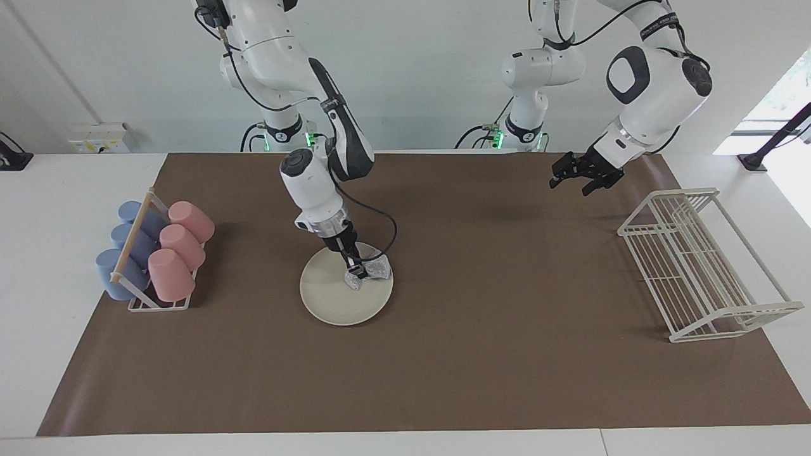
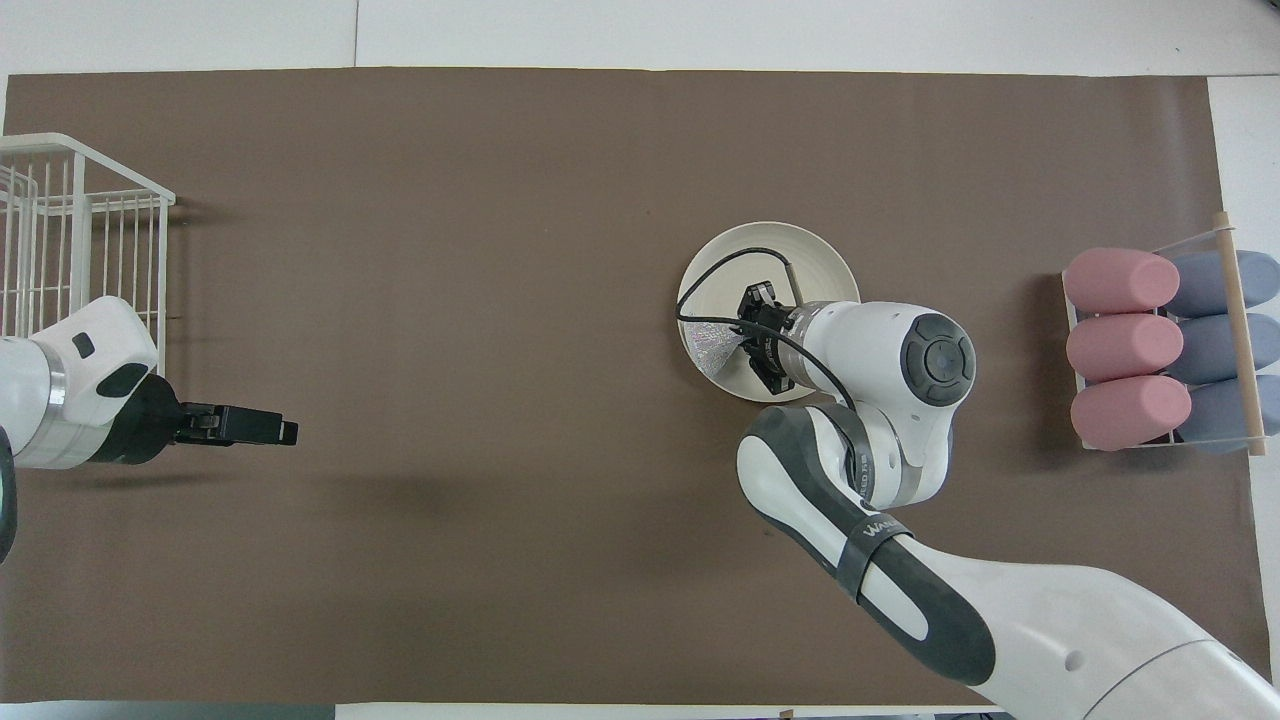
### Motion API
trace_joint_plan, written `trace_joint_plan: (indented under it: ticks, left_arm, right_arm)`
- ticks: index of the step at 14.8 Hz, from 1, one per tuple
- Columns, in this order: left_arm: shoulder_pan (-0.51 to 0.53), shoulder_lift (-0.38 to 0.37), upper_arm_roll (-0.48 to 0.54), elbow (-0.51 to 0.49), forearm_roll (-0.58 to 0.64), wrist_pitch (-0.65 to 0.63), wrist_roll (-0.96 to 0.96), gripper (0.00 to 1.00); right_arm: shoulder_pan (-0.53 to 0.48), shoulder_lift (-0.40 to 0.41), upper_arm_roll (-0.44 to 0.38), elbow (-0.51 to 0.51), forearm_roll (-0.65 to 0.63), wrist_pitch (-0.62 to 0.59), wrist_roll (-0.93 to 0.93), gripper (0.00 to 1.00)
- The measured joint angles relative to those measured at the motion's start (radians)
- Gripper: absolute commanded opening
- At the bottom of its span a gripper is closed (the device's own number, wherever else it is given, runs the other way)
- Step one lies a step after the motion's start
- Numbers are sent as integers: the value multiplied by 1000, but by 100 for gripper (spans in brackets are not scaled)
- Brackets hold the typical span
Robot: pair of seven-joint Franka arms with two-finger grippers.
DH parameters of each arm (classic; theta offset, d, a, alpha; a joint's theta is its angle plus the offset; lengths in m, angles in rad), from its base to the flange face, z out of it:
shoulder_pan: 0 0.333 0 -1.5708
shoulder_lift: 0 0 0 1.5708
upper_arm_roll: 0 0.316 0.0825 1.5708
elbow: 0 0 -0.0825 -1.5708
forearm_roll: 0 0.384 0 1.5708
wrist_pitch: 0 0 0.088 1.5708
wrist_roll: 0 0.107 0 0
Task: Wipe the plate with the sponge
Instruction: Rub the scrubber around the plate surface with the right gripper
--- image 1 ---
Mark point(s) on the cup rack with wooden dowel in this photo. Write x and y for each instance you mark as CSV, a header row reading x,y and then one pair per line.
x,y
134,225

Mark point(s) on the blue plastic cup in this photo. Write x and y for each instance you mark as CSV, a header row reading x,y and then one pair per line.
x,y
114,275
136,244
149,218

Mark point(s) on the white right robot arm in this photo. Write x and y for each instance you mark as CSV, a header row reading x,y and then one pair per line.
x,y
310,177

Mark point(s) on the brown table mat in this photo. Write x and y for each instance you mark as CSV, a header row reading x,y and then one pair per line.
x,y
475,354

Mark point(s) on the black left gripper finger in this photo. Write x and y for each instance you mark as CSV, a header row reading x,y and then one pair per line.
x,y
561,174
599,185

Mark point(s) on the silver mesh sponge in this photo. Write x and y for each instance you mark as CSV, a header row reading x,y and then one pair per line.
x,y
377,269

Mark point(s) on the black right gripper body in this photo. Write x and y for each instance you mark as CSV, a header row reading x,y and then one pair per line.
x,y
339,240

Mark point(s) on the pink plastic cup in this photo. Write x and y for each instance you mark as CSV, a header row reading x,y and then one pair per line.
x,y
182,244
193,218
170,275

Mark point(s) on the black angled stand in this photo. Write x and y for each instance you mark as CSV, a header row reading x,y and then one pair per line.
x,y
773,136

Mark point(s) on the white wall socket box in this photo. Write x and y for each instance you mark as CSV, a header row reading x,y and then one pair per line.
x,y
98,138

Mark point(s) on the cream round plate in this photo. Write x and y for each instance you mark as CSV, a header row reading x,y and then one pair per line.
x,y
329,294

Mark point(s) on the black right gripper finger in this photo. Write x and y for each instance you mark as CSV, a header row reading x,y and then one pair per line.
x,y
348,261
361,271

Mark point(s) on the black clamp mount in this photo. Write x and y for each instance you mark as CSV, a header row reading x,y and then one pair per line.
x,y
14,158

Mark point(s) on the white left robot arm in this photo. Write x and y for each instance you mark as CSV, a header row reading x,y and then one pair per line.
x,y
652,82

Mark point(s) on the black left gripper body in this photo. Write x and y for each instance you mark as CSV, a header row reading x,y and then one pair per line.
x,y
595,166

